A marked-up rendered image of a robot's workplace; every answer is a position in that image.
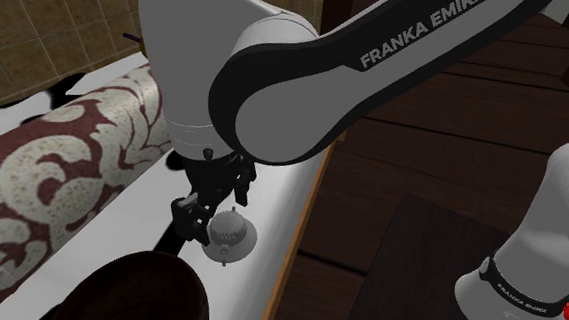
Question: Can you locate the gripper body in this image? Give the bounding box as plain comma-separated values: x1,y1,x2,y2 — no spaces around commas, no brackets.
179,147,248,212

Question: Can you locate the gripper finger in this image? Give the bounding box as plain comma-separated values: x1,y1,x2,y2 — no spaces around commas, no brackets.
232,157,260,209
169,190,215,245

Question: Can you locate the white round ridged knob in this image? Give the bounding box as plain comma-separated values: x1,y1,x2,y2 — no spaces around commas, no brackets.
200,204,260,270

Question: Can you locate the red cream patterned bolster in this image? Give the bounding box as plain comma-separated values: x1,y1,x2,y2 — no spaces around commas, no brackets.
0,56,178,320

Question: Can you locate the white bed with wooden frame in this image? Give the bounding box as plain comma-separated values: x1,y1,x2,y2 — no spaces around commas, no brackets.
0,41,351,320

